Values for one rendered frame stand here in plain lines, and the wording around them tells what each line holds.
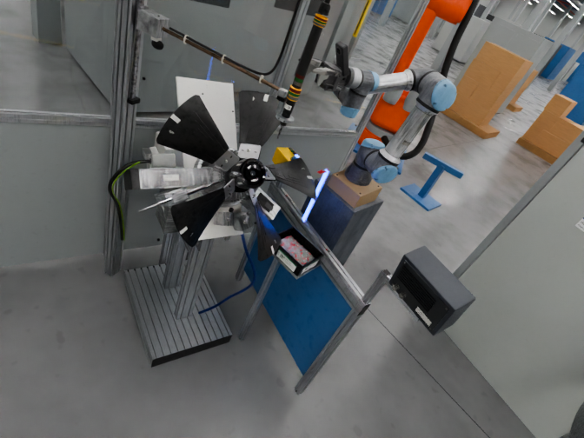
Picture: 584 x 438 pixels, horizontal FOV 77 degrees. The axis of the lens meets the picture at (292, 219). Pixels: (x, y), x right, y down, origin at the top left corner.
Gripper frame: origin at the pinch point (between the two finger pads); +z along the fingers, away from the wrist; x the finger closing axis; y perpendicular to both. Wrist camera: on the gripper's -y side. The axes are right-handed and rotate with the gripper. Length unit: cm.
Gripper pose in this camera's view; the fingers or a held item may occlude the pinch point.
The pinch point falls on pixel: (308, 63)
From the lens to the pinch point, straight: 138.4
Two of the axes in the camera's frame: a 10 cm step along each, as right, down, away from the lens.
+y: -3.4, 7.4, 5.9
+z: -8.0, 1.0, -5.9
